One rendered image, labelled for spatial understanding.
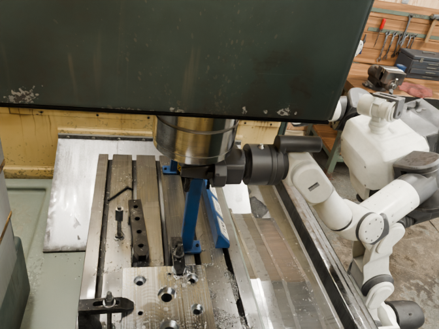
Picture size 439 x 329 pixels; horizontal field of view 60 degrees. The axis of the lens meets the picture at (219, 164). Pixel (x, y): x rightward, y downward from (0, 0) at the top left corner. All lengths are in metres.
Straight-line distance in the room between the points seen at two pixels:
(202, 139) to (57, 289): 1.04
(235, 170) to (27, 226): 1.28
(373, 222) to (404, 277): 1.98
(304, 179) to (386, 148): 0.49
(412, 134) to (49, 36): 1.06
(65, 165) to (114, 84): 1.32
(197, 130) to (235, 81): 0.12
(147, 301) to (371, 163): 0.76
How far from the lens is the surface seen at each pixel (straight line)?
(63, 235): 1.70
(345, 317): 1.52
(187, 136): 0.65
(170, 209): 1.43
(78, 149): 1.88
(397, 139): 1.28
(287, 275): 1.52
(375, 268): 1.74
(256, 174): 0.77
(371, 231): 0.99
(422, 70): 3.86
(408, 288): 2.89
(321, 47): 0.59
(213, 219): 1.33
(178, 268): 1.10
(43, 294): 1.56
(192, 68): 0.54
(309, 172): 0.79
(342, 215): 0.94
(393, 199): 1.08
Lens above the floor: 1.84
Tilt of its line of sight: 33 degrees down
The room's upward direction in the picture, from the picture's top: 11 degrees clockwise
